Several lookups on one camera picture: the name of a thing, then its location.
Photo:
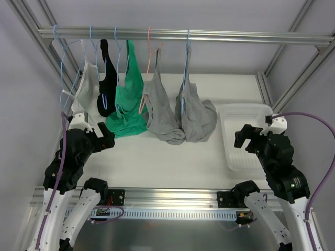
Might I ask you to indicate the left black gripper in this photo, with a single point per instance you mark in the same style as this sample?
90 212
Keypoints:
99 139

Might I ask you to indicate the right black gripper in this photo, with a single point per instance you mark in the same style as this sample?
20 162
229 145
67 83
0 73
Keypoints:
249 139

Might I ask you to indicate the green tank top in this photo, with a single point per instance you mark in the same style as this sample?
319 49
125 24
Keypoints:
126 120

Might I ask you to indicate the pink hanger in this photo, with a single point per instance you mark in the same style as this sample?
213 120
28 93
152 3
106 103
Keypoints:
151 54

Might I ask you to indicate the grey tank top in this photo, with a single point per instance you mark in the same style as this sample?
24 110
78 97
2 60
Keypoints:
199 119
160 118

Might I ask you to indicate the blue hanger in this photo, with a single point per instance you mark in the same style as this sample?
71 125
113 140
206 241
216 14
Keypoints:
95 57
185 72
119 83
67 84

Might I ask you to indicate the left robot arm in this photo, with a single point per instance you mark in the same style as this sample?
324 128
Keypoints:
54 230

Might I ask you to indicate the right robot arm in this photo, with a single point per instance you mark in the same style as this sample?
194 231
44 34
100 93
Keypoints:
289 185

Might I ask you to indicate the black tank top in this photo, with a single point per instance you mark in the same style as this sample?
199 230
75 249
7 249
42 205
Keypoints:
107 87

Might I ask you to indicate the white tank top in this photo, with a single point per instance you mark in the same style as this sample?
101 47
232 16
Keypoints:
85 94

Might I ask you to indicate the white plastic basket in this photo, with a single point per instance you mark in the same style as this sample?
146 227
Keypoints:
233 117

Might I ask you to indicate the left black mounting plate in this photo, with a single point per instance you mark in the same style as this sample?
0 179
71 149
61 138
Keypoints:
116 197

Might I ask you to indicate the black mounting plate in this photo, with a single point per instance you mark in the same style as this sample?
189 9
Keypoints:
225 199
116 197

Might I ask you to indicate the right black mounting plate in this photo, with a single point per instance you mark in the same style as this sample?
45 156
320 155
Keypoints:
225 199

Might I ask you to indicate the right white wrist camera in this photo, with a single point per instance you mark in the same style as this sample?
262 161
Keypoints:
275 125

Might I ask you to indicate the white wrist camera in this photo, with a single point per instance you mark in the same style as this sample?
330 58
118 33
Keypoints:
275 125
79 122

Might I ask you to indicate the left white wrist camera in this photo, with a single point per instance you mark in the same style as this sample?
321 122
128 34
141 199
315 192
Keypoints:
79 122

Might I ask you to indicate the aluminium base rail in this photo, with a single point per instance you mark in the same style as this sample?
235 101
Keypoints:
160 198

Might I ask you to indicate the slotted cable duct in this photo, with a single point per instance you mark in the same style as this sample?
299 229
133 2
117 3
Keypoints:
162 214

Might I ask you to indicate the aluminium frame posts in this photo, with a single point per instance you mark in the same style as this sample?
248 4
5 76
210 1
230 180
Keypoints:
30 88

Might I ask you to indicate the aluminium hanging rail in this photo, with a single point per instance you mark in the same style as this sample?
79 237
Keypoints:
86 32

